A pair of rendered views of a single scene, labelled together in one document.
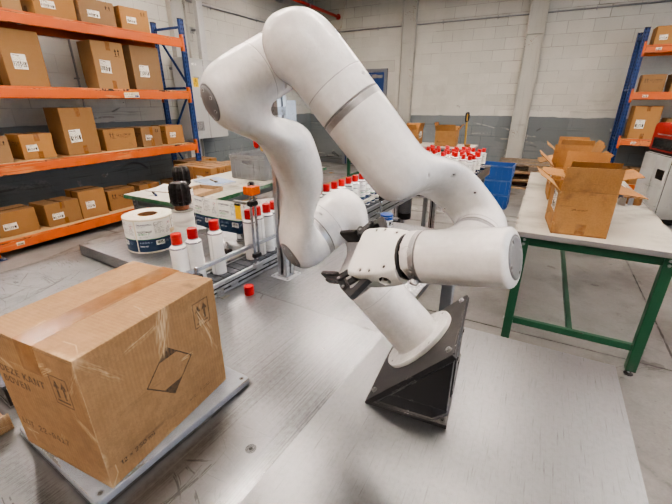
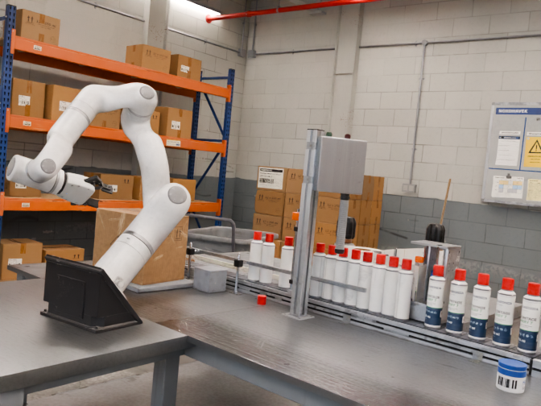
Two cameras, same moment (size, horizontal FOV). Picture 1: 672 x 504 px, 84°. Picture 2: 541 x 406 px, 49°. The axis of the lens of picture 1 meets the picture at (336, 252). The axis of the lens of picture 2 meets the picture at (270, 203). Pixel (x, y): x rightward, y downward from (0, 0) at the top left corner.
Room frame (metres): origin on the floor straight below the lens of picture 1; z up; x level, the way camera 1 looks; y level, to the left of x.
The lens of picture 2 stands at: (1.56, -1.89, 1.34)
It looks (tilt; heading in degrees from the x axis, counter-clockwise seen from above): 3 degrees down; 100
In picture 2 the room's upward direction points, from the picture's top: 5 degrees clockwise
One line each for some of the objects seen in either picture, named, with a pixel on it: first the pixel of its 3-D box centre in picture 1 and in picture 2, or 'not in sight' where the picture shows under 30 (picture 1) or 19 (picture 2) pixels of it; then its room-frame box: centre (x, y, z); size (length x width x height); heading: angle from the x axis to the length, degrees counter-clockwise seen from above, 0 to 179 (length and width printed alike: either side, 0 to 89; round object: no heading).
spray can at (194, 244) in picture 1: (195, 256); (267, 258); (1.16, 0.48, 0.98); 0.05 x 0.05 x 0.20
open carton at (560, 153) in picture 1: (569, 172); not in sight; (2.86, -1.79, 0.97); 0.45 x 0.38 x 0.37; 65
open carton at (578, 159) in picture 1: (585, 184); not in sight; (2.43, -1.64, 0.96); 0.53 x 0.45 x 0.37; 63
